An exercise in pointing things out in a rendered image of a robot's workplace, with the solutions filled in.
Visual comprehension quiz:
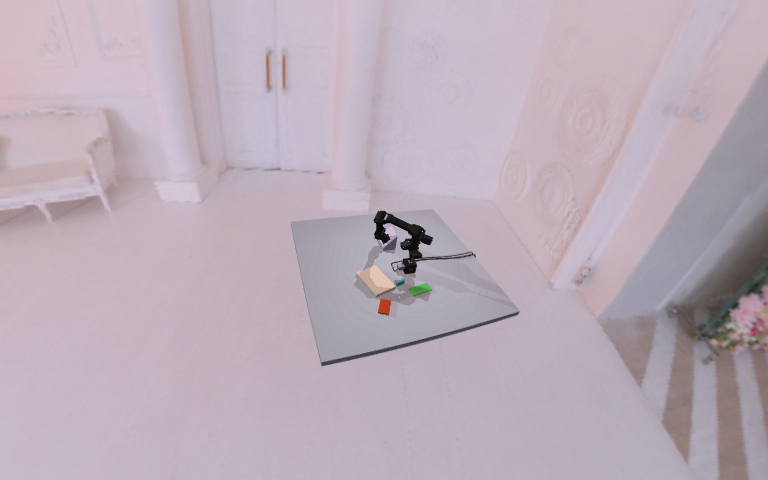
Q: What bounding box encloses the orange flat rectangular block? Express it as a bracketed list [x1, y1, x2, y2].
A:
[378, 299, 391, 315]

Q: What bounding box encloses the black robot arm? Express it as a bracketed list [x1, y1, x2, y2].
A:
[374, 211, 433, 250]

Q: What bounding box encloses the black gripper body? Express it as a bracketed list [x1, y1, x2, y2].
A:
[409, 239, 423, 259]

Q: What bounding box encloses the green rectangular block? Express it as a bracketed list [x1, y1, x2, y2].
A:
[408, 283, 432, 296]

